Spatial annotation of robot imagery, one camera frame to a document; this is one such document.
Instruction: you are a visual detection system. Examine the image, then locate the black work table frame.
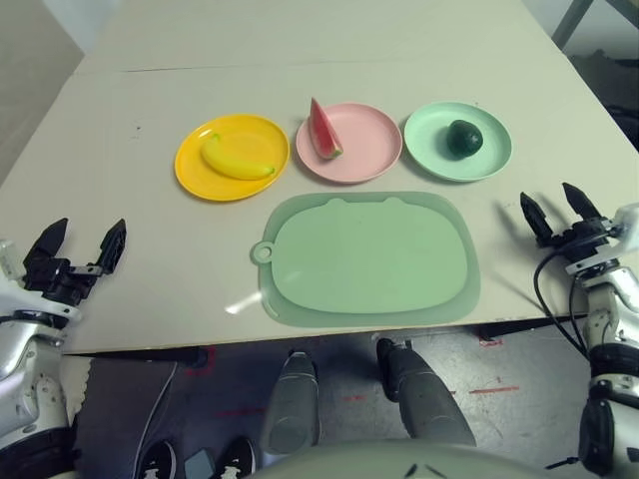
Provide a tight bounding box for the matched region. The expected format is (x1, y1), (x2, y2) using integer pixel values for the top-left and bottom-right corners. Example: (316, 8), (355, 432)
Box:
(64, 316), (590, 365)

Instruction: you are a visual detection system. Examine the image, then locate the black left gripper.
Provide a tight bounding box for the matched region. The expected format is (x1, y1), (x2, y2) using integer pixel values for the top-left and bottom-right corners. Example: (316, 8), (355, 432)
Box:
(22, 218), (128, 313)

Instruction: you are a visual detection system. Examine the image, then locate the thin white floor cable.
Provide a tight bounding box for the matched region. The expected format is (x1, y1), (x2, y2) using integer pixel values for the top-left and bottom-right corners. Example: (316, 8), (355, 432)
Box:
(134, 363), (179, 479)

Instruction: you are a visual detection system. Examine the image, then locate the black sneaker with white logo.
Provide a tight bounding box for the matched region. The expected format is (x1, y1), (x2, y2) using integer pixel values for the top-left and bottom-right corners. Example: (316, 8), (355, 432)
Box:
(219, 435), (257, 479)
(141, 438), (177, 479)

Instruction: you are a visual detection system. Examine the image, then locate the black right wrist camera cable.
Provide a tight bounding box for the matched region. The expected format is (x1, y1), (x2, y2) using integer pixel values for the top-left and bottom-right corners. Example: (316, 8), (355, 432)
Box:
(532, 246), (593, 358)

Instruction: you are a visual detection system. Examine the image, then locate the pink plastic plate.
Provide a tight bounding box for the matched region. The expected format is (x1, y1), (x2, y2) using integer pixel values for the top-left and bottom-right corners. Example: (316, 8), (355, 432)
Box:
(295, 102), (403, 185)

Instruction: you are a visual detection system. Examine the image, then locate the dark grey foam floor mat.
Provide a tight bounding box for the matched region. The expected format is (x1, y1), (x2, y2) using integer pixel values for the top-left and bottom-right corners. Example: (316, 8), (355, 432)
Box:
(74, 356), (180, 479)

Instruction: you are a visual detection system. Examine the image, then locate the dark green toy avocado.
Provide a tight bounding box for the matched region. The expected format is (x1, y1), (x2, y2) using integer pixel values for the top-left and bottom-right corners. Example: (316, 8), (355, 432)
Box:
(445, 119), (484, 162)

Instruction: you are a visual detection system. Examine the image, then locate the grey robot torso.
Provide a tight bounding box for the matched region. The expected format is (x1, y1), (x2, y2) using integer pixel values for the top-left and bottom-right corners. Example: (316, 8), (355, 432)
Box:
(244, 437), (570, 479)

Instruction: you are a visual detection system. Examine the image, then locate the dark grey rectangular device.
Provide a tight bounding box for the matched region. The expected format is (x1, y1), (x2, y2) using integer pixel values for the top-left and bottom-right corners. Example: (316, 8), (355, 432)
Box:
(184, 448), (217, 479)

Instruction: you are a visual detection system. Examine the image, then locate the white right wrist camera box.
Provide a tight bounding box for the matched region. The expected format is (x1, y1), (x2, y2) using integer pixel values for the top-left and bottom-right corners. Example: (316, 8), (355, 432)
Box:
(606, 202), (639, 250)

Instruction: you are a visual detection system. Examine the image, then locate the side table with metal frame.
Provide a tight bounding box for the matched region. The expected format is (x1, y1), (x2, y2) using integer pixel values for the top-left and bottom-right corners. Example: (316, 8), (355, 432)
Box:
(551, 0), (639, 51)

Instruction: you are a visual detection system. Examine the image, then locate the mint green plastic plate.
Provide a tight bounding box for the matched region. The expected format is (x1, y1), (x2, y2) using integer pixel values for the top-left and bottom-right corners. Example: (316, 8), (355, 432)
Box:
(402, 101), (513, 183)

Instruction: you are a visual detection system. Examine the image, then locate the yellow plastic plate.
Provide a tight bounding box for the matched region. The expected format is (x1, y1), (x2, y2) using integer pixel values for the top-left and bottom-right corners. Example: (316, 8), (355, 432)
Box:
(173, 113), (291, 203)

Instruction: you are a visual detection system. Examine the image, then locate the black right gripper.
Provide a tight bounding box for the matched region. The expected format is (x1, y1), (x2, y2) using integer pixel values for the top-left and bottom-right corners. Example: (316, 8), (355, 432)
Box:
(518, 182), (625, 265)

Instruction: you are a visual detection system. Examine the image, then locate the yellow toy banana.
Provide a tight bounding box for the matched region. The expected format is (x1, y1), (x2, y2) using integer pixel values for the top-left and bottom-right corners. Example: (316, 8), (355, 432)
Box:
(201, 133), (277, 181)

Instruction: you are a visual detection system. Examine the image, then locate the green cutting board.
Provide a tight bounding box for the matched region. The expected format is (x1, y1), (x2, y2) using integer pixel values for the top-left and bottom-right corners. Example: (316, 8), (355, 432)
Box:
(249, 191), (482, 328)

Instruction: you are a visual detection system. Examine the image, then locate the red toy watermelon slice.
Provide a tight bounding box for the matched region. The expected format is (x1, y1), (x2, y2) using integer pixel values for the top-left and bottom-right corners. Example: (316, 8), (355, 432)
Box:
(309, 97), (344, 162)

